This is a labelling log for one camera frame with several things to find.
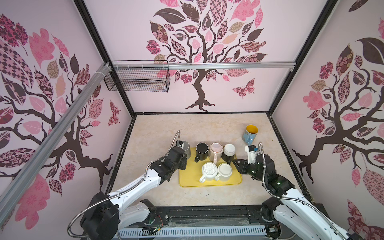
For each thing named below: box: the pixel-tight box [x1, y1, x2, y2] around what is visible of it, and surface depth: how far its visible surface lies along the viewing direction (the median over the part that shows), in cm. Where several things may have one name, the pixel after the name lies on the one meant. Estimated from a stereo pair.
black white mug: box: [221, 143, 236, 165], surface depth 90 cm
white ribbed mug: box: [199, 162, 218, 184], surface depth 82 cm
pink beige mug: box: [209, 142, 224, 165], surface depth 88 cm
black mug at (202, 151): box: [194, 142, 209, 163], surface depth 90 cm
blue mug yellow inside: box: [242, 124, 259, 146], surface depth 97 cm
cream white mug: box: [214, 163, 232, 182], surface depth 83 cm
